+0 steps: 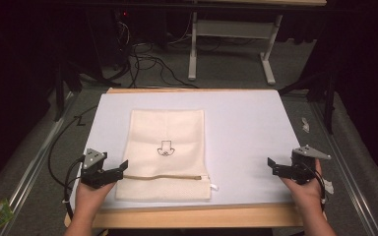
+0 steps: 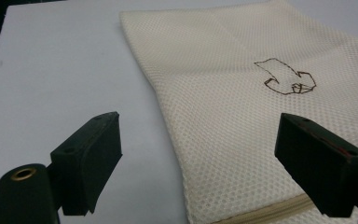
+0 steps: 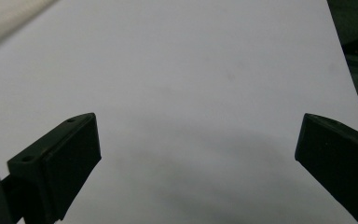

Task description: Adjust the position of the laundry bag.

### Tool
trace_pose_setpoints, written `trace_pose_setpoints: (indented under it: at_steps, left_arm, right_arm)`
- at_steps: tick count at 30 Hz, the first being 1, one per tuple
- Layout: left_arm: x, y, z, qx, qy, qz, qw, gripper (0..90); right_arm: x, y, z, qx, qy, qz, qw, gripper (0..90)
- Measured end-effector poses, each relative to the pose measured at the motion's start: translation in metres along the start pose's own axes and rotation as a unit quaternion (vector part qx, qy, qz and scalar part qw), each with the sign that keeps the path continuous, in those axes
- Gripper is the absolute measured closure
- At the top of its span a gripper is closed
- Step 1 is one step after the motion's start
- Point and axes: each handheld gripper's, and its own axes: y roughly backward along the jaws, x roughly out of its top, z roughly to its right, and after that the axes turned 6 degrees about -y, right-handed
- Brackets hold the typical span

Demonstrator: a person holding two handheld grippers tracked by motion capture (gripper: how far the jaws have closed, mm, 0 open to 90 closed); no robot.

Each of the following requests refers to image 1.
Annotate black metal stand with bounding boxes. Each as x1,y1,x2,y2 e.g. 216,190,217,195
52,52,126,123
277,65,339,136

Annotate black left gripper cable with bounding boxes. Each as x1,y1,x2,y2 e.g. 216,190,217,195
46,103,98,212

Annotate white paper scrap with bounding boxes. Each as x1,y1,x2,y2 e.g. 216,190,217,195
300,116,311,134
322,179,336,196

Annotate black floor cables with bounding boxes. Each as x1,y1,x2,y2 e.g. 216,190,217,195
111,19,200,89

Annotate metal floor rail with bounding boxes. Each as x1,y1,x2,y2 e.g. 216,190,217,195
0,91,77,236
309,101,378,236

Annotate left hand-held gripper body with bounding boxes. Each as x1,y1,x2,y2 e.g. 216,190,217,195
80,147,112,190

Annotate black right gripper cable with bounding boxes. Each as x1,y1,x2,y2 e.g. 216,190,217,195
303,161,328,211

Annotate white metal desk frame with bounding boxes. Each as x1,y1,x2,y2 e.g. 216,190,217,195
187,9,284,87

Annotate cream cloth zip bag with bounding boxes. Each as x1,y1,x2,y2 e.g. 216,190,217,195
114,108,219,202

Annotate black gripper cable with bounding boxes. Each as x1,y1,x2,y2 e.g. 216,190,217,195
303,161,328,211
46,103,98,212

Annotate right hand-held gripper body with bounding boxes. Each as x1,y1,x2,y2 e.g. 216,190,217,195
288,144,332,186

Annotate white table mat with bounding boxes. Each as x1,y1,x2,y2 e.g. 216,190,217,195
70,90,302,211

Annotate wooden table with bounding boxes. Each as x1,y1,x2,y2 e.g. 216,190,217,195
63,87,305,230

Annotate person's right hand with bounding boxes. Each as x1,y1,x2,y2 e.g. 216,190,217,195
280,159,325,211

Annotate person's left hand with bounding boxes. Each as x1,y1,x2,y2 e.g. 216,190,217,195
74,179,116,214

